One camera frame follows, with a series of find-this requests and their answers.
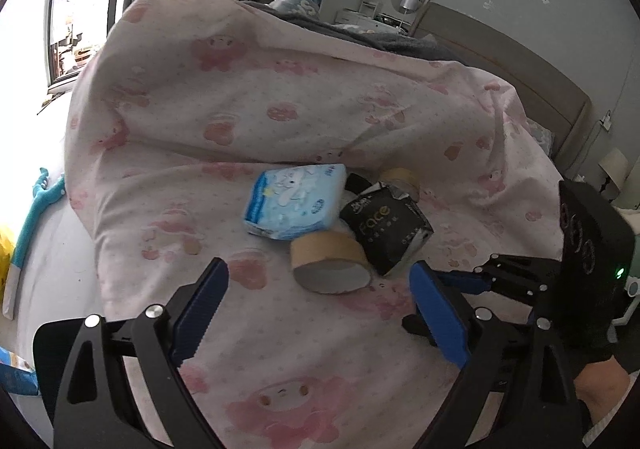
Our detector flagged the grey bed headboard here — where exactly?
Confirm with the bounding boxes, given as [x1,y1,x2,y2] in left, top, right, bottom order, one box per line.
[415,3,592,174]

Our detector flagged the grey blanket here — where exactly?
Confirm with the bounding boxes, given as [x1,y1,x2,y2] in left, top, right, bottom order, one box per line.
[280,11,451,64]

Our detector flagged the white table lamp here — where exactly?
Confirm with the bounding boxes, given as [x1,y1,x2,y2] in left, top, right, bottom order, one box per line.
[597,149,632,200]

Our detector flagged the black tissue packet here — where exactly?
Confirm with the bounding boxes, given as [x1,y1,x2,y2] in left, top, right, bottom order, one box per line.
[340,174,435,277]

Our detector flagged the person's right forearm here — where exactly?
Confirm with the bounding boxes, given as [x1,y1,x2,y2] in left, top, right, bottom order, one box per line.
[572,358,635,432]

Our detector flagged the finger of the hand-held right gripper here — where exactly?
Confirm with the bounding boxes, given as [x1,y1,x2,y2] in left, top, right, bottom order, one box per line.
[401,313,436,345]
[435,253,563,305]

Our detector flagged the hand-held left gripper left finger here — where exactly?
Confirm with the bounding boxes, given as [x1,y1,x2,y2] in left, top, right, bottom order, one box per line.
[52,256,231,449]

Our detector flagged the yellow plastic bag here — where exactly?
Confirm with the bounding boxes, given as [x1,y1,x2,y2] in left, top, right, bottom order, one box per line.
[0,224,16,301]

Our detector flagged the light blue cloth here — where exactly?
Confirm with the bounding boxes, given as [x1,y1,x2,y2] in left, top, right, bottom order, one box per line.
[270,0,322,20]

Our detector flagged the wide cardboard tape roll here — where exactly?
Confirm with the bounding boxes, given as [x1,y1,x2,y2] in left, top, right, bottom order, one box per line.
[291,230,373,294]

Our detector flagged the blue tissue packet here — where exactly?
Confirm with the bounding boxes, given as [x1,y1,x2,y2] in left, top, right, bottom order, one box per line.
[242,163,348,241]

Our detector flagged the blue printed packet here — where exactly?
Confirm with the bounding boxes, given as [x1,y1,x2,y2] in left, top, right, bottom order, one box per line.
[0,349,41,397]

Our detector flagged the window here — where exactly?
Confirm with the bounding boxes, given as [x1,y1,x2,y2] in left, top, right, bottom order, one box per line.
[47,0,133,94]

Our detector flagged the small cardboard tape roll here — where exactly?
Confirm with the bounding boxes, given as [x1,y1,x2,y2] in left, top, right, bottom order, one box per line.
[378,167,422,202]

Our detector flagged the pink printed blanket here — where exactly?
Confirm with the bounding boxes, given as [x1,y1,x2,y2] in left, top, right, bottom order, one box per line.
[65,0,566,449]

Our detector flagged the teal long-handled toy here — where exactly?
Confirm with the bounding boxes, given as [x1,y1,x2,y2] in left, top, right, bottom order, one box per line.
[2,168,66,320]

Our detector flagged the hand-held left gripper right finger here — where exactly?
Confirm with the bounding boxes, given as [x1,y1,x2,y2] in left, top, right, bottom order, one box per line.
[409,261,586,449]

